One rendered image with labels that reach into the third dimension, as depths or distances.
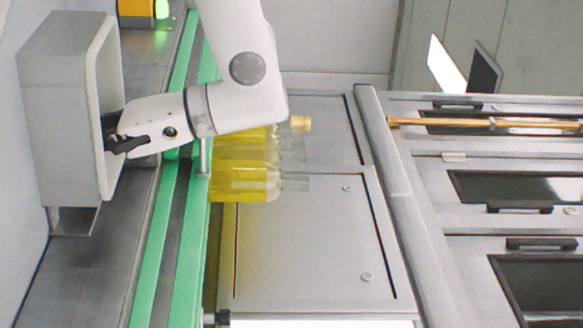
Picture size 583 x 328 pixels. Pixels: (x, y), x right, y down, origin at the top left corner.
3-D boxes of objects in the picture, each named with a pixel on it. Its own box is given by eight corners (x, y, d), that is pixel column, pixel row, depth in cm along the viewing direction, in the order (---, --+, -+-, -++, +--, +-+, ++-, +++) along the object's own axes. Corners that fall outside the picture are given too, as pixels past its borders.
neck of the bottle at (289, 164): (281, 175, 121) (306, 175, 122) (281, 161, 120) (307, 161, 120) (280, 166, 124) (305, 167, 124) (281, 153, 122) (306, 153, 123)
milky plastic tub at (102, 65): (45, 208, 88) (108, 209, 88) (17, 54, 76) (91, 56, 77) (74, 145, 103) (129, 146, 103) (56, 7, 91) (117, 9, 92)
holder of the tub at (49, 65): (47, 238, 91) (103, 238, 91) (14, 55, 76) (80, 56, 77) (76, 172, 105) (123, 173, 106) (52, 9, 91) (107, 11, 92)
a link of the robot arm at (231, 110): (269, 22, 82) (269, 4, 90) (188, 40, 82) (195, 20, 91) (293, 128, 89) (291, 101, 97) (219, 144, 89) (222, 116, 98)
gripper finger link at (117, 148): (131, 158, 85) (102, 153, 88) (167, 128, 90) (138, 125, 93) (128, 149, 84) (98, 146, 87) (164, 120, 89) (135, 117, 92)
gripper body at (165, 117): (205, 152, 88) (127, 169, 89) (209, 117, 97) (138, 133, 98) (189, 104, 85) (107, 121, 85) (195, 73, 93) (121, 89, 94)
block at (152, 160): (117, 169, 107) (159, 169, 107) (111, 118, 102) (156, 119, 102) (120, 158, 110) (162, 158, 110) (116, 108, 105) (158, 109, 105)
